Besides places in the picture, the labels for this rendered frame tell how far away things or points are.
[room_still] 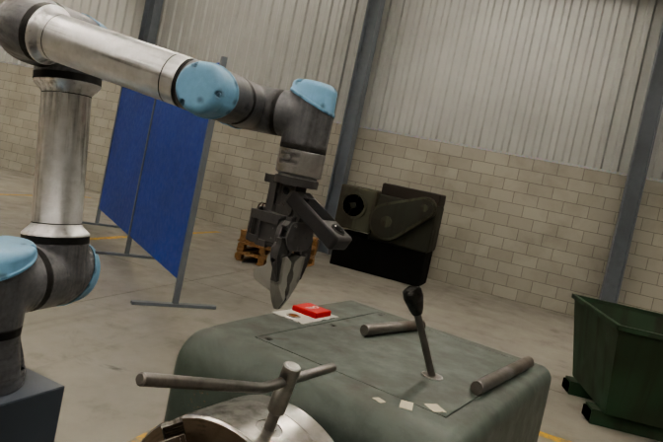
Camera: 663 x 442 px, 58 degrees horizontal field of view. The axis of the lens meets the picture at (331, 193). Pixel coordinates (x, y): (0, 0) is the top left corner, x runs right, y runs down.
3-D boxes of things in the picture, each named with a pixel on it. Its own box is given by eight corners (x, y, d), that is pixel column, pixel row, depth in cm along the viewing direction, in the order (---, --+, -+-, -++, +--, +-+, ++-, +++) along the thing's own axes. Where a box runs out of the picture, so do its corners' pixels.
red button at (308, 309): (306, 311, 129) (308, 302, 129) (330, 320, 126) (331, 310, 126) (290, 314, 124) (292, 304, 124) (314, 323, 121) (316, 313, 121)
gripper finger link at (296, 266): (266, 299, 102) (277, 246, 102) (294, 309, 99) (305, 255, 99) (255, 300, 99) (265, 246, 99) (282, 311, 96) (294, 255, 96)
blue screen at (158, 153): (67, 221, 888) (98, 63, 878) (122, 227, 930) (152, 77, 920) (131, 305, 538) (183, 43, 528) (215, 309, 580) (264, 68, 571)
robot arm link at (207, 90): (-33, -35, 94) (236, 53, 80) (23, -10, 105) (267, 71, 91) (-53, 36, 95) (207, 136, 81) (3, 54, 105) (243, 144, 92)
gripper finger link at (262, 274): (255, 300, 99) (265, 246, 99) (282, 311, 96) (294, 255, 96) (242, 301, 97) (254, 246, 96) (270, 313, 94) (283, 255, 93)
